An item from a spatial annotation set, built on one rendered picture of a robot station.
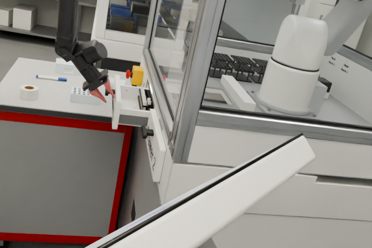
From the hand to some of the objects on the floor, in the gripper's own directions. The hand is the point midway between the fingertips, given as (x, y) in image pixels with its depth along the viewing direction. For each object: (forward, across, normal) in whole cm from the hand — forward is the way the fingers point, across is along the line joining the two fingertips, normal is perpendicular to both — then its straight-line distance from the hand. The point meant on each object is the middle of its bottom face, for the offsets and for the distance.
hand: (109, 98), depth 148 cm
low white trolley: (+56, +71, -43) cm, 100 cm away
